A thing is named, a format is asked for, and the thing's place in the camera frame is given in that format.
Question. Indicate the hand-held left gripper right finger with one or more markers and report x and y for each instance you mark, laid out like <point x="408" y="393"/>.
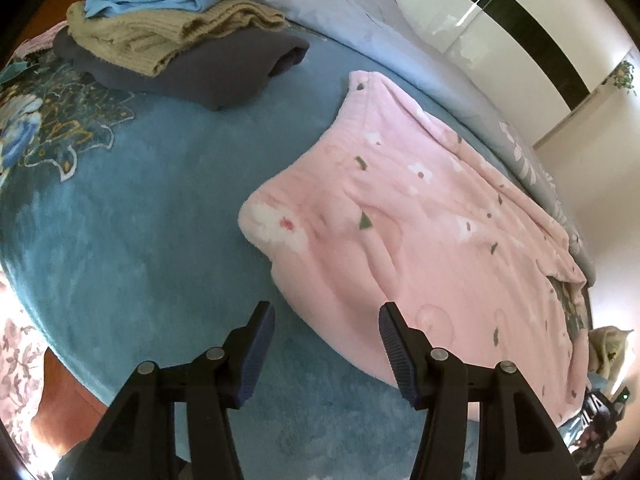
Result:
<point x="397" y="355"/>

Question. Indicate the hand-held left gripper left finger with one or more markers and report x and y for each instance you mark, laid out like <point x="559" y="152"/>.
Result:
<point x="255" y="355"/>

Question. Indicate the pink fleece garment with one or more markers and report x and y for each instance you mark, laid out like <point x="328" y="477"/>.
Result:
<point x="425" y="240"/>

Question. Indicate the pale yellow cloth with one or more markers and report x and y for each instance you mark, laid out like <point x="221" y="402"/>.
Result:
<point x="607" y="350"/>

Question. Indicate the blue fleece blanket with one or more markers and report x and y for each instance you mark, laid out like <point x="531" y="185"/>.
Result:
<point x="150" y="235"/>

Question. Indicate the pink floral sheet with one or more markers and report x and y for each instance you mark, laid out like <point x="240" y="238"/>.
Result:
<point x="15" y="360"/>

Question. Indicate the grey daisy print quilt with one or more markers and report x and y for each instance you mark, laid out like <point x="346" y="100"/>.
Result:
<point x="400" y="45"/>

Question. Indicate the dark floral bed blanket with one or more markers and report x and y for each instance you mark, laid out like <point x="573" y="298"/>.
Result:
<point x="30" y="110"/>

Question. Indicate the green hanging plant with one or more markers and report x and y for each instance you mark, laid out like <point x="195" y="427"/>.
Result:
<point x="622" y="77"/>

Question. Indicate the white wardrobe with black stripe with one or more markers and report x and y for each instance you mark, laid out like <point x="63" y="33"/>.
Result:
<point x="500" y="25"/>

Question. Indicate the light blue folded garment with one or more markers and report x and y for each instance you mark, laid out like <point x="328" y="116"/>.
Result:
<point x="130" y="4"/>

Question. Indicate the small pink cloth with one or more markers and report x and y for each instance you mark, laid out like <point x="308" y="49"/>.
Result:
<point x="40" y="42"/>

